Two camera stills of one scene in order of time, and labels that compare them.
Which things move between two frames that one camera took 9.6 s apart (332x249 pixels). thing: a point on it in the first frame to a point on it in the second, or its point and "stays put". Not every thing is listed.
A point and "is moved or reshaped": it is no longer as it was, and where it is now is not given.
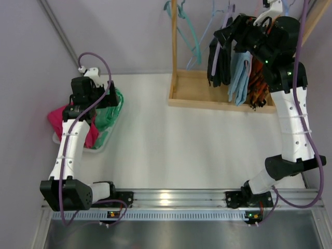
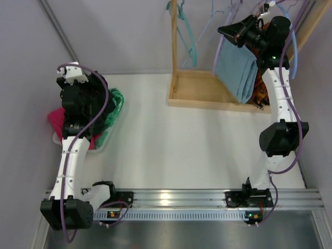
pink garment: (56, 117) stays put
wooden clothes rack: (191, 88) stays put
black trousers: (222, 73) is moved or reshaped
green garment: (105, 118) stays put
